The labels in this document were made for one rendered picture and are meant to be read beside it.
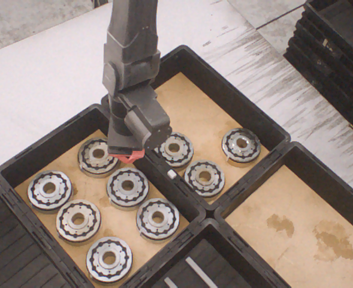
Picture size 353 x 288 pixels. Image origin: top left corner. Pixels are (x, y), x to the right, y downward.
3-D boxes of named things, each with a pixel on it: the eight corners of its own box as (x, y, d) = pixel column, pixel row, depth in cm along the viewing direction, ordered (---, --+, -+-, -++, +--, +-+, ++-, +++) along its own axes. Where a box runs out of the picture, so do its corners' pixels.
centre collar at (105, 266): (93, 259, 100) (93, 258, 100) (109, 243, 102) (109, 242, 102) (109, 274, 99) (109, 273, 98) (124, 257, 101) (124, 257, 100)
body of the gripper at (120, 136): (147, 107, 88) (147, 83, 81) (142, 152, 83) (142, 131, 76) (113, 104, 88) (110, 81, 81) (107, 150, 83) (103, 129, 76)
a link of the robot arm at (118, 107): (130, 66, 76) (100, 81, 74) (153, 94, 73) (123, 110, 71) (131, 90, 82) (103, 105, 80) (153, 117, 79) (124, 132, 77)
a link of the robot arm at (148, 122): (150, 42, 72) (103, 57, 68) (193, 90, 68) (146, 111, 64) (140, 92, 82) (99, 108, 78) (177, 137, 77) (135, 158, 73)
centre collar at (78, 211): (63, 218, 104) (62, 217, 104) (80, 205, 106) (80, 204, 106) (75, 234, 103) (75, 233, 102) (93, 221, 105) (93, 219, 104)
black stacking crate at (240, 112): (101, 125, 123) (98, 101, 113) (180, 70, 134) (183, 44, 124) (203, 230, 111) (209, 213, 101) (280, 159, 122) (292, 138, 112)
